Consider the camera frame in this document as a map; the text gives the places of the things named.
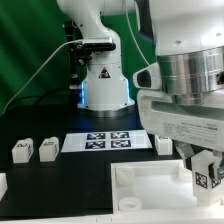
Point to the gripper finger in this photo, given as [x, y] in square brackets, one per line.
[186, 153]
[217, 169]

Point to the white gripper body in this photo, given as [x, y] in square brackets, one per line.
[201, 125]

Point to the white square tabletop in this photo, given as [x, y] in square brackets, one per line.
[153, 185]

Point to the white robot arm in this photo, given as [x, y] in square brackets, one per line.
[181, 95]

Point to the paper sheet with AprilTags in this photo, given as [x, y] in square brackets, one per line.
[104, 141]

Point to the white obstacle bar left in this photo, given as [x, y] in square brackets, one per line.
[3, 185]

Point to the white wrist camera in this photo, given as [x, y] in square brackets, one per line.
[148, 77]

